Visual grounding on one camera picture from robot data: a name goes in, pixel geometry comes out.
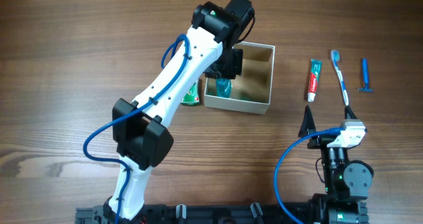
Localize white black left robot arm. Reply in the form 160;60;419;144
104;0;255;223

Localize blue white toothbrush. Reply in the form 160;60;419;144
330;50;349;106

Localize white square box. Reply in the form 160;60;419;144
204;42;276;114

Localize blue Listerine mouthwash bottle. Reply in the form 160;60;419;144
215;78;232;98

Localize green Dettol soap pack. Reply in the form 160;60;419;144
181;79;200;106

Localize blue disposable razor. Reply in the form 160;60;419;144
358;58;373;93

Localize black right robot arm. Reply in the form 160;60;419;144
299;106;374;224

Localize Colgate toothpaste tube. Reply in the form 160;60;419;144
307;59;322;102

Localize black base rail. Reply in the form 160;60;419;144
74;202;369;224

